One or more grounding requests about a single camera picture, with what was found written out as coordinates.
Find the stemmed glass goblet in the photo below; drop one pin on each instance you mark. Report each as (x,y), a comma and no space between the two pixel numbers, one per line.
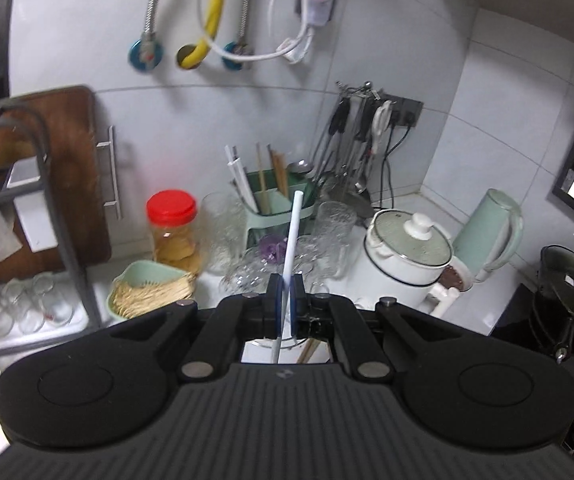
(312,260)

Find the white wall plug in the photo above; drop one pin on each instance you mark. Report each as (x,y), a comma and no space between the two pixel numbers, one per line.
(317,7)

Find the white drip tray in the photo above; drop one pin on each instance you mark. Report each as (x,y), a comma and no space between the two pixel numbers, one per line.
(87,327)

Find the black wok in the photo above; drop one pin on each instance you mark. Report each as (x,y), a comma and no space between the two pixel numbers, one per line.
(572,300)

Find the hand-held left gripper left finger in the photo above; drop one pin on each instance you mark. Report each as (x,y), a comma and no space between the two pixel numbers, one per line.
(276,305)

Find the purple cup lid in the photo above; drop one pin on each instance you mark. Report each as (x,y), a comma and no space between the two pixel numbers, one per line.
(269,250)

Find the cut glass tumbler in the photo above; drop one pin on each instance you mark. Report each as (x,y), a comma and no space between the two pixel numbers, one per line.
(242,275)

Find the green kettle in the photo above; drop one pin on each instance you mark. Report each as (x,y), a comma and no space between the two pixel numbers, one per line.
(487,230)

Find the white knife holder box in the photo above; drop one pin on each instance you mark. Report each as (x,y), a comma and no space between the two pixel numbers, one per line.
(32,215)

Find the red-lidded plastic jar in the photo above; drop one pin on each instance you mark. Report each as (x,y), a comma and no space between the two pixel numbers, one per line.
(172,240)

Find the dark wall socket strip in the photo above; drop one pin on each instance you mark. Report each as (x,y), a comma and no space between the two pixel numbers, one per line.
(407,110)

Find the white electric pot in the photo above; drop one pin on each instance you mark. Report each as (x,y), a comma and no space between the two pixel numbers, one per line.
(392,270)

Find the black gas stove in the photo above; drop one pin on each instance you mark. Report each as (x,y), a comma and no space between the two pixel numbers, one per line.
(517,320)

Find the steel hook rail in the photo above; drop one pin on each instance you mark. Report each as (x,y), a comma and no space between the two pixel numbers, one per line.
(367,87)

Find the patterned ceramic bowl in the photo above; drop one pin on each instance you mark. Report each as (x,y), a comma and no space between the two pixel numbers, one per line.
(454,277)

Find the wooden cutting board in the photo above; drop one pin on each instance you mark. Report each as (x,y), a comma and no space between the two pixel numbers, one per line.
(67,160)

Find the long white chopstick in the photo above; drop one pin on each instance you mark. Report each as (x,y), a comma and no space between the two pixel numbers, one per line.
(246,175)
(239,175)

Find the green utensil holder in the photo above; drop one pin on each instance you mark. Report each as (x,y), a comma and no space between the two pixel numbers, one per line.
(272,207)

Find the tall textured glass mug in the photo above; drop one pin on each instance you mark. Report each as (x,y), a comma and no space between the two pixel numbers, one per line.
(334,235)

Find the dark metal ladle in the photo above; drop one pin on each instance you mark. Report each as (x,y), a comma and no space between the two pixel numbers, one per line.
(299,166)

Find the black dish rack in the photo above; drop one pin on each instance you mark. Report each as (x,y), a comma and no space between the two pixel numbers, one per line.
(2,197)

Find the plain white chopstick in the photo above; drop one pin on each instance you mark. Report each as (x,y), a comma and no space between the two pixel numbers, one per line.
(292,230)

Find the green plastic basket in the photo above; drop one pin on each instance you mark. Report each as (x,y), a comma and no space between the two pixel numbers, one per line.
(142,272)

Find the clear textured tumbler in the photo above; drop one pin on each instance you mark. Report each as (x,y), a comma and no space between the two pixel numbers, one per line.
(222,235)

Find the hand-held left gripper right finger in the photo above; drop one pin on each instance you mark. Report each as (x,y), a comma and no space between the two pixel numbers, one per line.
(298,305)

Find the speckled pot lid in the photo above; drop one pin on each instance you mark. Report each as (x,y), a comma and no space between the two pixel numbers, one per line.
(397,240)

